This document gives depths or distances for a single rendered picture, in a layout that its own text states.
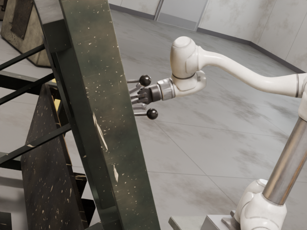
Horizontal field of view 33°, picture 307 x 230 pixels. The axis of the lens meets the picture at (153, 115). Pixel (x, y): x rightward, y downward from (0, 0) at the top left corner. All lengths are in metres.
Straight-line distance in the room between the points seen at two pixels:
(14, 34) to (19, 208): 3.68
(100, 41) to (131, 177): 0.41
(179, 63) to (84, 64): 0.86
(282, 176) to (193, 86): 0.52
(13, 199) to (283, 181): 2.11
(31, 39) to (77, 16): 5.33
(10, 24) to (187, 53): 5.14
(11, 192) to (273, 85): 2.19
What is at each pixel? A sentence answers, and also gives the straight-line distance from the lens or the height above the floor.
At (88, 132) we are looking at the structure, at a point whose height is 1.37.
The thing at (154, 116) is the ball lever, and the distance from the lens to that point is 1.63.
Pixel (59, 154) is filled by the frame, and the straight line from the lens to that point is 2.68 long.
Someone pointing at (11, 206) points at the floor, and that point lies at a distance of 3.63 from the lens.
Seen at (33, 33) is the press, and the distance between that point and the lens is 6.55.
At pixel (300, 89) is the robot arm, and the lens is 2.21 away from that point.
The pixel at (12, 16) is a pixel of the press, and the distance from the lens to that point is 6.99.
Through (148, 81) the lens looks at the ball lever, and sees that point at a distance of 1.58.
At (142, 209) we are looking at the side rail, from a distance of 1.54.
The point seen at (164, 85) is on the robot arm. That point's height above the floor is 1.40.
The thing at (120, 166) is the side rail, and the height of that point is 1.35.
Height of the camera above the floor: 1.96
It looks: 19 degrees down
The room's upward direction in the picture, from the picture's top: 21 degrees clockwise
